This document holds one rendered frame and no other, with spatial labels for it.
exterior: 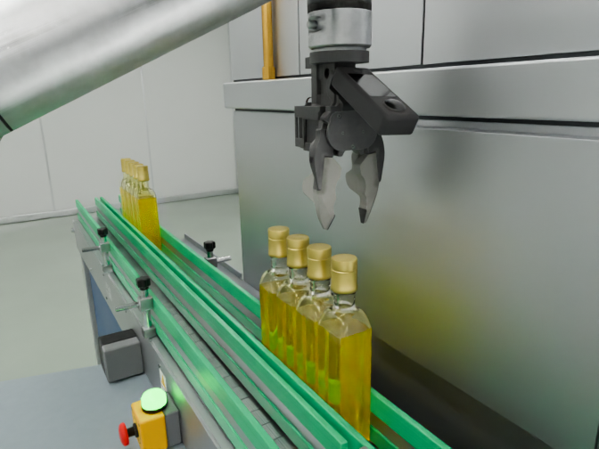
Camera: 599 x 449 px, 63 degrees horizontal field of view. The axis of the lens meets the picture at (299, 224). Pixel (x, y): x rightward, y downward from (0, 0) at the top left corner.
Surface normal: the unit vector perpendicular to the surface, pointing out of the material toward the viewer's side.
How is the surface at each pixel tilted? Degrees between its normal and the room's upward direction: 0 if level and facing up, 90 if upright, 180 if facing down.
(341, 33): 90
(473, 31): 90
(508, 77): 90
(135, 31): 113
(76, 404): 0
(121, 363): 90
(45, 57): 99
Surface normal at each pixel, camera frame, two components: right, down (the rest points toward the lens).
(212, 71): 0.51, 0.22
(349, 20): 0.20, 0.26
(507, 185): -0.86, 0.15
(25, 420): -0.02, -0.96
